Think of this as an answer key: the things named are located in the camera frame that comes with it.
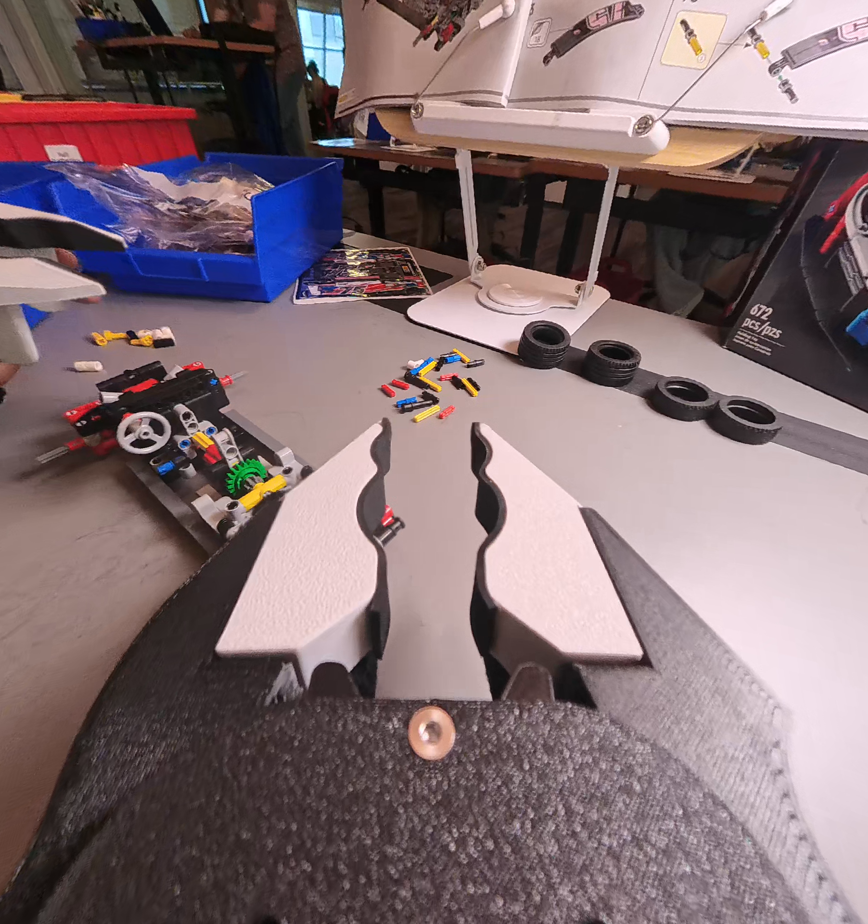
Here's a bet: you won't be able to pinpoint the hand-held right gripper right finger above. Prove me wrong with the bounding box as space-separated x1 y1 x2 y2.
470 422 646 695

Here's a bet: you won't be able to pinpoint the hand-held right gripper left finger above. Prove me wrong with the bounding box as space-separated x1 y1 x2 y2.
215 417 393 688

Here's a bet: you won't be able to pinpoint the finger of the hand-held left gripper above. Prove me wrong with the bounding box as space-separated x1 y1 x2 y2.
0 199 129 254
0 253 108 367

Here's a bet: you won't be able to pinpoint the lego car chassis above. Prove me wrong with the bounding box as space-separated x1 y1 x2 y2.
36 359 408 553

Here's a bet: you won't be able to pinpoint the pile of small lego pins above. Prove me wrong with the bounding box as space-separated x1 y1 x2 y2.
380 348 485 423

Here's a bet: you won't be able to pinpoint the clear bags of lego parts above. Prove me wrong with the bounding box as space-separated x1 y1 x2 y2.
44 160 276 255

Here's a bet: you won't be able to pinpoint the black lego tire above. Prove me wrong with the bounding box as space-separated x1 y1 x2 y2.
580 339 642 388
652 375 720 423
714 396 783 446
517 320 572 371

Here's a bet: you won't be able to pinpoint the black lego set box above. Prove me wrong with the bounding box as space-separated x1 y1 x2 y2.
723 141 868 425

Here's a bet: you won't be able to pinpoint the lego instruction booklet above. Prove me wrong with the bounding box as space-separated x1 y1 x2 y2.
335 0 868 134

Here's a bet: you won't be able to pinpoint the blue plastic bin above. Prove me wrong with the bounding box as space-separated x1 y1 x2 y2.
0 160 60 329
48 153 345 303

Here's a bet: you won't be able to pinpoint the red plastic bin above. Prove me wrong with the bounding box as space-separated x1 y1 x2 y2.
0 101 198 164

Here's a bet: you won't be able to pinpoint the colourful sticker sheet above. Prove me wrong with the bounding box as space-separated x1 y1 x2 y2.
293 247 434 306

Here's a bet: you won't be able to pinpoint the brown wooden table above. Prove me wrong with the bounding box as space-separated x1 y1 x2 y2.
310 137 792 290

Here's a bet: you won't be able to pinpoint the white book stand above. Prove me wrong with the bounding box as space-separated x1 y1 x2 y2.
365 0 796 356

